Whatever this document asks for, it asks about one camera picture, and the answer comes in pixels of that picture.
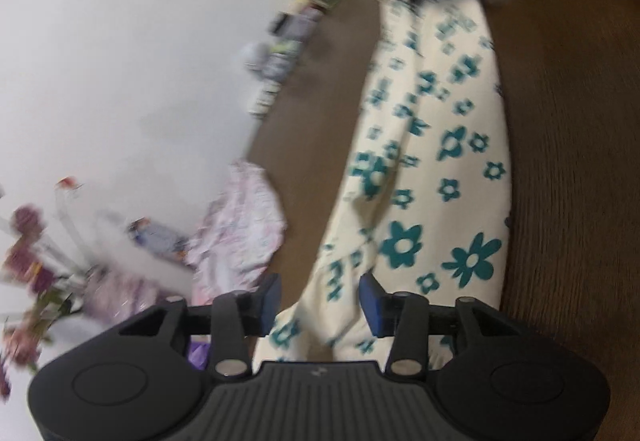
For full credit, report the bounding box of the dried rose bouquet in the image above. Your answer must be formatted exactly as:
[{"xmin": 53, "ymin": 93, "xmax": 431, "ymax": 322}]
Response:
[{"xmin": 0, "ymin": 175, "xmax": 102, "ymax": 403}]

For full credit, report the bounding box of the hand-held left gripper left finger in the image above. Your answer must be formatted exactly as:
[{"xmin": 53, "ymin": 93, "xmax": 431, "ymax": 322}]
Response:
[{"xmin": 117, "ymin": 272, "xmax": 283, "ymax": 380}]

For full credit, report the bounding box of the tea bottle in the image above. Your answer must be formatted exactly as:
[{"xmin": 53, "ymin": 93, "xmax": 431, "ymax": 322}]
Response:
[{"xmin": 126, "ymin": 218, "xmax": 189, "ymax": 263}]

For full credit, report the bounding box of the white clips row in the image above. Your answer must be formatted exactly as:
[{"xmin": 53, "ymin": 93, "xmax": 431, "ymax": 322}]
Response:
[{"xmin": 247, "ymin": 88, "xmax": 279, "ymax": 118}]

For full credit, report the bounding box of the pink floral garment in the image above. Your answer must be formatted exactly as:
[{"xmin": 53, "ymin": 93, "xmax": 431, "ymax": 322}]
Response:
[{"xmin": 184, "ymin": 159, "xmax": 289, "ymax": 303}]

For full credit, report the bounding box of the purple tissue pack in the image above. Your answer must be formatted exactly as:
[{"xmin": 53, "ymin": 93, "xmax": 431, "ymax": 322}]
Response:
[{"xmin": 186, "ymin": 340, "xmax": 212, "ymax": 373}]

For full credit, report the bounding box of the cream dress with teal flowers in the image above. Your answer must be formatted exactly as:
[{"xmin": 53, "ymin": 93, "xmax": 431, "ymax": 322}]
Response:
[{"xmin": 251, "ymin": 0, "xmax": 514, "ymax": 365}]

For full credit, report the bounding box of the purple glitter vase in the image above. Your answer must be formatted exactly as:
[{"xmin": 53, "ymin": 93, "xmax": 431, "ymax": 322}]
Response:
[{"xmin": 74, "ymin": 265, "xmax": 169, "ymax": 328}]

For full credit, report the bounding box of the white robot figurine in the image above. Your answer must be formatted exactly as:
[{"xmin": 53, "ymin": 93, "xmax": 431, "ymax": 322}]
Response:
[{"xmin": 239, "ymin": 40, "xmax": 274, "ymax": 78}]

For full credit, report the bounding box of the white container with black lid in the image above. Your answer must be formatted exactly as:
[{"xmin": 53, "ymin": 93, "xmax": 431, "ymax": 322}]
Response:
[{"xmin": 265, "ymin": 6, "xmax": 323, "ymax": 82}]

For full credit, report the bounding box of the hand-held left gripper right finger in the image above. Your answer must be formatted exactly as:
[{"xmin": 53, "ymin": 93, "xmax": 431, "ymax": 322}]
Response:
[{"xmin": 359, "ymin": 271, "xmax": 527, "ymax": 379}]

